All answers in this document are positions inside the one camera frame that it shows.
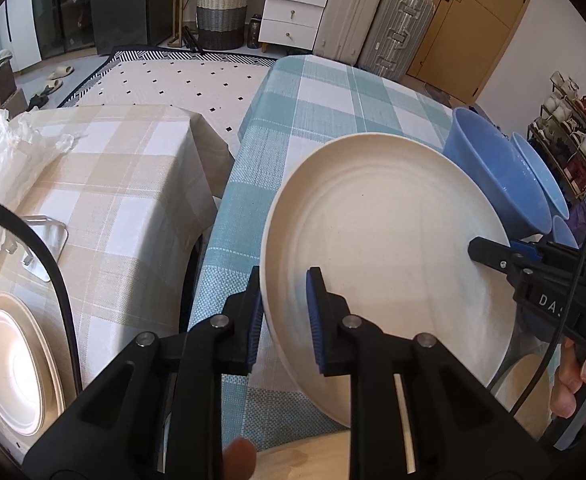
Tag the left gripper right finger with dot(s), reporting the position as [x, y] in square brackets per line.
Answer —
[416, 411]

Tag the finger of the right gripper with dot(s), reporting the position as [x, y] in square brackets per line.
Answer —
[496, 256]
[530, 250]

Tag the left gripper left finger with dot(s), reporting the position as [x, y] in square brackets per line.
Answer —
[155, 411]

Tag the light blue bowl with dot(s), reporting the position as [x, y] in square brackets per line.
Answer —
[551, 189]

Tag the large blue bowl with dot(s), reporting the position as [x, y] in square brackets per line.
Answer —
[487, 156]

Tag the beige plate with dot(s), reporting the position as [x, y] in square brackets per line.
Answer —
[387, 220]

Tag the stack of small beige plates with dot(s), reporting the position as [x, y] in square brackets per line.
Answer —
[31, 390]

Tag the person's left hand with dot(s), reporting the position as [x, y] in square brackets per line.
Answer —
[239, 460]

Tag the person's right hand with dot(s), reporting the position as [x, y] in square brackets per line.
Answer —
[568, 398]

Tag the shoe rack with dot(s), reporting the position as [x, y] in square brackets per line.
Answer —
[558, 135]

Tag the beige checked tablecloth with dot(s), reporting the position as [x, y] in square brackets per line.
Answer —
[134, 194]

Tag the silver suitcase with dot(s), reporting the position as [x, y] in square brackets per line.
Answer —
[394, 37]

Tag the teal checked tablecloth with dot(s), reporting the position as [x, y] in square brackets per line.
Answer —
[388, 284]

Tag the wooden door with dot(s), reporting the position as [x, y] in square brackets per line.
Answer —
[464, 43]

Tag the white bubble wrap bag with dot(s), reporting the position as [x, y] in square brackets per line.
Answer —
[24, 153]

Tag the white suitcase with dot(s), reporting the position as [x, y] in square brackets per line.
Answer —
[343, 29]

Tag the white drawer unit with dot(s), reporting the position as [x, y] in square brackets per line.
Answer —
[291, 23]

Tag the dotted white rug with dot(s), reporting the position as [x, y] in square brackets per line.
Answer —
[218, 86]

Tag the woven laundry basket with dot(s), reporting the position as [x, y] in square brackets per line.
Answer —
[221, 24]

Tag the black refrigerator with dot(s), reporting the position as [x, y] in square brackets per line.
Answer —
[118, 23]

